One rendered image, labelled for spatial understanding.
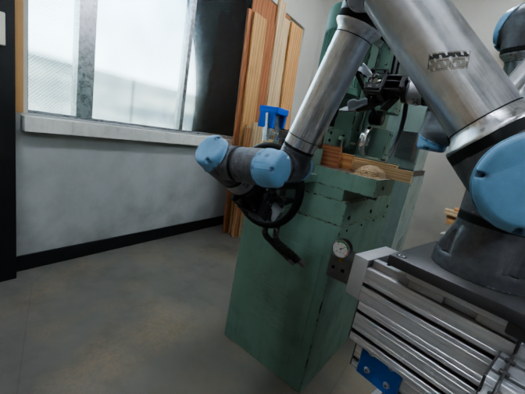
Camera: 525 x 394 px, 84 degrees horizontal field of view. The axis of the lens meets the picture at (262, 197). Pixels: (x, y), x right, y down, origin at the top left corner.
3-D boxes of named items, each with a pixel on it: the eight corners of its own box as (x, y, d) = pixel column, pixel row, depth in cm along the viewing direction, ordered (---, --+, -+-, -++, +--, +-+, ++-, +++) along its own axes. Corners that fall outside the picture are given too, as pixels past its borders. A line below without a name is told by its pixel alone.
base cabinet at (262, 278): (222, 333, 143) (246, 193, 128) (287, 295, 189) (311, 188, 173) (299, 395, 117) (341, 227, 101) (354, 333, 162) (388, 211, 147)
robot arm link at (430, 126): (440, 151, 74) (454, 106, 72) (408, 147, 85) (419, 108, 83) (462, 156, 77) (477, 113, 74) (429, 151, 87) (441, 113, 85)
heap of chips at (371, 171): (350, 173, 100) (352, 162, 99) (364, 173, 110) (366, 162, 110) (376, 179, 94) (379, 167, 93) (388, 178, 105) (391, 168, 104)
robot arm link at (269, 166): (302, 151, 62) (259, 147, 68) (273, 148, 52) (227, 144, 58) (298, 188, 63) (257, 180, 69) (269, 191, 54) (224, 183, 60)
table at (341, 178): (223, 159, 122) (225, 145, 121) (267, 162, 146) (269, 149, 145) (363, 200, 87) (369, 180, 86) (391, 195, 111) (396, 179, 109)
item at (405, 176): (281, 153, 134) (283, 145, 133) (283, 153, 136) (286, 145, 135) (408, 183, 102) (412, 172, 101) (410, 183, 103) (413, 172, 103)
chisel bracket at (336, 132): (309, 145, 120) (314, 124, 119) (325, 148, 131) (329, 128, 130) (325, 148, 116) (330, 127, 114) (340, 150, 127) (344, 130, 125)
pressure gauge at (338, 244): (328, 259, 99) (333, 236, 97) (333, 256, 102) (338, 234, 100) (345, 266, 95) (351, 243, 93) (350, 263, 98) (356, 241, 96)
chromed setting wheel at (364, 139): (353, 154, 121) (361, 123, 119) (364, 155, 131) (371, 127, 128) (360, 155, 120) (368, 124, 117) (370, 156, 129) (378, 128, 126)
